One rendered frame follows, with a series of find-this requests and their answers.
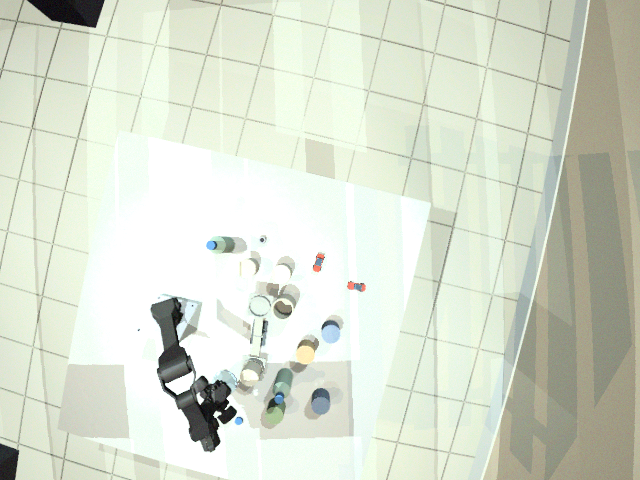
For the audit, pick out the red toy car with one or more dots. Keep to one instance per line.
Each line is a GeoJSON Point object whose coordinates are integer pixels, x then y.
{"type": "Point", "coordinates": [356, 286]}
{"type": "Point", "coordinates": [318, 263]}

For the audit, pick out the pale green bottle with blue cap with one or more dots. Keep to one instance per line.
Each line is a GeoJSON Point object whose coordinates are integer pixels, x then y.
{"type": "Point", "coordinates": [220, 244]}

